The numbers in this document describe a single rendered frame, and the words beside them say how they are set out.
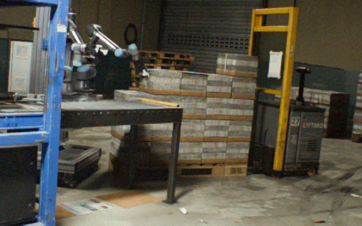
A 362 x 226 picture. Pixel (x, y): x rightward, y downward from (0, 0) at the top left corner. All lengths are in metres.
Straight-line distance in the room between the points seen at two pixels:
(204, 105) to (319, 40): 6.67
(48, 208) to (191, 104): 2.35
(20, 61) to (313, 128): 3.23
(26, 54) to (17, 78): 0.23
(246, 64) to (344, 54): 6.05
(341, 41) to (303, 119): 5.74
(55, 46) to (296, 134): 3.37
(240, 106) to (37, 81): 2.10
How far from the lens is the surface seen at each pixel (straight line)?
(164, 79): 4.92
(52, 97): 3.04
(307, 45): 11.65
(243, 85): 5.37
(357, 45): 11.16
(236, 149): 5.44
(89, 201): 4.13
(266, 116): 5.95
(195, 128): 5.13
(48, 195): 3.16
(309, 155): 5.87
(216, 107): 5.23
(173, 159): 4.19
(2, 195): 3.09
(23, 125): 3.14
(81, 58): 4.24
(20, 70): 4.80
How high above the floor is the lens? 1.20
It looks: 6 degrees down
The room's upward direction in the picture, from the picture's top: 5 degrees clockwise
